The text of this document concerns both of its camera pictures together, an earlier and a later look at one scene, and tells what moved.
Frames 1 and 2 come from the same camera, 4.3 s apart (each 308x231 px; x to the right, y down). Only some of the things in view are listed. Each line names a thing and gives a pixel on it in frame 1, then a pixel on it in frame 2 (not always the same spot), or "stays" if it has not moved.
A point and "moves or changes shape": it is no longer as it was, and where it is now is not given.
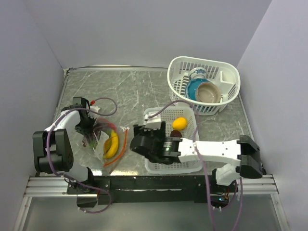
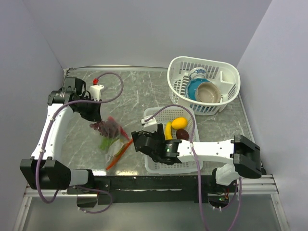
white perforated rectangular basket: x=168 y=114 stays
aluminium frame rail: x=54 y=186 stays
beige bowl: x=208 y=92 stays
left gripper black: x=85 y=131 -> x=95 y=115
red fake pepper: x=109 y=123 -> x=122 y=131
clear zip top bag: x=111 y=144 moves or changes shape
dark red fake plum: x=175 y=133 -> x=182 y=134
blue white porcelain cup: x=197 y=72 stays
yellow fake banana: x=111 y=145 -> x=168 y=131
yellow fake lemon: x=179 y=123 stays
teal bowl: x=192 y=86 stays
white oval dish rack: x=209 y=86 stays
